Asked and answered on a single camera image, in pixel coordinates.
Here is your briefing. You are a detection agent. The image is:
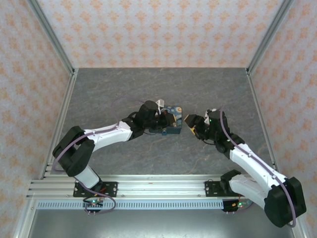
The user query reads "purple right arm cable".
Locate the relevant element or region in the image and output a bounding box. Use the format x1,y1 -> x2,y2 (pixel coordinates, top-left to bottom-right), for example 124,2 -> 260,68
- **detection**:
219,105 -> 298,228

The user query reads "aluminium frame post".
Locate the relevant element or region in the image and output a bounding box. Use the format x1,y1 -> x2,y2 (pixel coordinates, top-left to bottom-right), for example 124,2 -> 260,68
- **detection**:
246,0 -> 295,75
26,0 -> 76,75

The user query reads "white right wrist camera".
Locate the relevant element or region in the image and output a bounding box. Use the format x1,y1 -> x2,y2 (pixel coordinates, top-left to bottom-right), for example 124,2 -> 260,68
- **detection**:
204,108 -> 220,125

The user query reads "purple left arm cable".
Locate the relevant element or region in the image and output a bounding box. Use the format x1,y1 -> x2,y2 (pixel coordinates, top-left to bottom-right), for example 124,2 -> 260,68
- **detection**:
52,97 -> 147,216

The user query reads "white slotted cable duct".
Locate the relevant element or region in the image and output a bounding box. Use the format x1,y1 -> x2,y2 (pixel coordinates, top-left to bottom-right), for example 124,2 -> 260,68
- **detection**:
36,200 -> 252,211

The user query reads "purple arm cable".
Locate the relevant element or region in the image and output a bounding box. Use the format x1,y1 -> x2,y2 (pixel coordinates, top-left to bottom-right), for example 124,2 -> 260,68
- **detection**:
52,97 -> 147,216
219,105 -> 298,228

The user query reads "grey metal sheet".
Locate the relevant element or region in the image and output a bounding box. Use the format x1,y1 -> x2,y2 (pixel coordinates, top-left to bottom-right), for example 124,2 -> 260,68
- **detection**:
26,209 -> 302,238

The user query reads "aluminium side rail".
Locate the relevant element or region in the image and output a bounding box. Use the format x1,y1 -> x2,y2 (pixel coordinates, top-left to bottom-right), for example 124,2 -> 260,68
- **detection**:
39,68 -> 79,179
246,68 -> 283,179

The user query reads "starry night print box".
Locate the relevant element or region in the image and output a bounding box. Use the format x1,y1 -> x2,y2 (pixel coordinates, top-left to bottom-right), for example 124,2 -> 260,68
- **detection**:
160,106 -> 184,136

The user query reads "aluminium frame leg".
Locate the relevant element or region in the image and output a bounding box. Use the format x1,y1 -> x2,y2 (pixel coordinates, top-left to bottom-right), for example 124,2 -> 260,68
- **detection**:
12,198 -> 38,238
293,218 -> 312,238

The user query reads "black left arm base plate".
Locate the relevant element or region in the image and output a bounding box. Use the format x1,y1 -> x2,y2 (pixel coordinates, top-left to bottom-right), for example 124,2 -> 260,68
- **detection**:
73,181 -> 118,198

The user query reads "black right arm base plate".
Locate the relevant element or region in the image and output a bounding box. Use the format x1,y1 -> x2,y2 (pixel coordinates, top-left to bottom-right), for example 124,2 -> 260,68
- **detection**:
205,180 -> 248,198

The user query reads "aluminium mounting rail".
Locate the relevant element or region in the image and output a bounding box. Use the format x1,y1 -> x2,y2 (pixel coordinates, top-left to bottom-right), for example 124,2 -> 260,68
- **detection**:
26,174 -> 273,199

